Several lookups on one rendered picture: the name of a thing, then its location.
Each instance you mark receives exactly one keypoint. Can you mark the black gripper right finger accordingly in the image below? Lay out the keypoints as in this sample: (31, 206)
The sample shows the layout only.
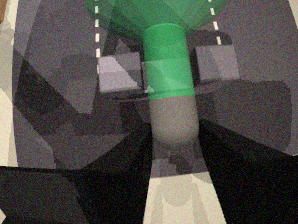
(255, 184)

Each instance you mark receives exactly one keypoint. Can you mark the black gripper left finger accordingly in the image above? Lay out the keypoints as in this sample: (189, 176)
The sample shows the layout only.
(110, 190)

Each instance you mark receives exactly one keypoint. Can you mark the green glass bottle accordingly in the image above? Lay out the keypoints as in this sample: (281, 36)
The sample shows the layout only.
(161, 27)

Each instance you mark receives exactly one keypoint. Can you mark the dark grey flat mat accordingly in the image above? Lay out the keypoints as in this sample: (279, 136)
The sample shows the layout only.
(62, 120)

